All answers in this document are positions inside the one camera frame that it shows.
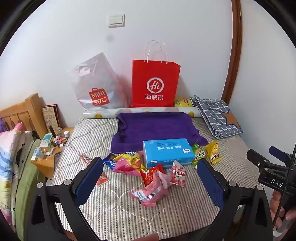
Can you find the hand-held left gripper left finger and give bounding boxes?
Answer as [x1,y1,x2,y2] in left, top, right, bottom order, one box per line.
[26,157,104,241]

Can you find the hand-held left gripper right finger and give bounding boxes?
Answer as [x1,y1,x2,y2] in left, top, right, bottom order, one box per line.
[196,159,274,241]

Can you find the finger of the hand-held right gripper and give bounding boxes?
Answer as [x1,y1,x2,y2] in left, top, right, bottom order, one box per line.
[269,146,296,165]
[246,149,289,172]

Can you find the yellow triangular snack packet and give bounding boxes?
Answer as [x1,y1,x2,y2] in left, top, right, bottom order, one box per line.
[205,141,222,164]

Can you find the pink and yellow snack packet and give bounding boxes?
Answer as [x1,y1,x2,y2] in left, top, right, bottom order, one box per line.
[112,153,144,174]

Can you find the red snack packet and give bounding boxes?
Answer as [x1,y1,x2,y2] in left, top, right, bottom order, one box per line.
[140,163,164,187]

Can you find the person's right hand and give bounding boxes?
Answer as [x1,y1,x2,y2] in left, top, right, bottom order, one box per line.
[270,189,296,231]

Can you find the small orange packet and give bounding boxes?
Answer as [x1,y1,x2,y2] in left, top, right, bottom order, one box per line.
[96,173,110,186]

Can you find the blue snack packet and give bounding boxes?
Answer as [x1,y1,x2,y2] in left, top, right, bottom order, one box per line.
[103,151,139,171]

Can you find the green snack packet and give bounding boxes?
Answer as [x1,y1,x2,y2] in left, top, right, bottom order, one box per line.
[190,142,206,168]

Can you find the strawberry print snack packet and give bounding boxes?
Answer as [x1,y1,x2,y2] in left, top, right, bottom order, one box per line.
[170,160,187,188]

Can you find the striped grey quilt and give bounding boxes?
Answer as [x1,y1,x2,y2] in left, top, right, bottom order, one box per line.
[50,116,264,241]

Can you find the wooden nightstand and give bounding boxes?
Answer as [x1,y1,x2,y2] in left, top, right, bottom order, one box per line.
[31,127,74,180]

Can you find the blue tissue pack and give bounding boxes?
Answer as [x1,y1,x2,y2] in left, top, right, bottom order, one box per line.
[142,138,195,169]

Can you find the grey checked cloth with star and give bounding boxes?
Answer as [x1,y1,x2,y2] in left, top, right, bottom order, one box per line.
[190,95,244,139]

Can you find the large pink snack packet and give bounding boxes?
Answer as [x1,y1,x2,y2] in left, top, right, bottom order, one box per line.
[129,171,173,207]

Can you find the teal and white box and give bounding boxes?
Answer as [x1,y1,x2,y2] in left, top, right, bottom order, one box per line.
[39,133,55,149]

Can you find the blue and white box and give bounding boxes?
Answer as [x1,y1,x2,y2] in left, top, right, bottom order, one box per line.
[31,147,42,161]

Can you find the green blanket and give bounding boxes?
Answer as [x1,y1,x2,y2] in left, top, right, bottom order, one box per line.
[11,139,47,239]

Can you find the fruit print paper roll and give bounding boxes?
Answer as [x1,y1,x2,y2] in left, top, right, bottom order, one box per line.
[82,107,202,119]

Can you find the printed book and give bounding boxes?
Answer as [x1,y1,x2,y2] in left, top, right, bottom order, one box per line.
[42,104,62,139]

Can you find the purple towel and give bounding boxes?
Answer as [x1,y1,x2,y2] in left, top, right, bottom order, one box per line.
[110,112,208,154]

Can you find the colourful printed pillow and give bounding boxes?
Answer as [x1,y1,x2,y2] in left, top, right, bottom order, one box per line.
[0,123,27,209]

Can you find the yellow drink pack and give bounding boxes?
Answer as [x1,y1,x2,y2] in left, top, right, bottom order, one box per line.
[174,97,193,107]

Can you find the wooden headboard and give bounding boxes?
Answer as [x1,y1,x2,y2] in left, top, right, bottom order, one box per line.
[0,93,48,139]

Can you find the white plastic shopping bag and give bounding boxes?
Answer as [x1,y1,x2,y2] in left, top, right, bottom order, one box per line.
[67,52,130,112]

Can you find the red paper bag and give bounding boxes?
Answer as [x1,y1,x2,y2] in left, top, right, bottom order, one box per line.
[132,40,181,107]

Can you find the brown wooden door frame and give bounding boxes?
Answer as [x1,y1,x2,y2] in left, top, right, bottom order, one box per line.
[221,0,243,105]

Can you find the white light switch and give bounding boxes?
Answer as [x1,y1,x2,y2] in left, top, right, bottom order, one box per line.
[108,14,125,28]

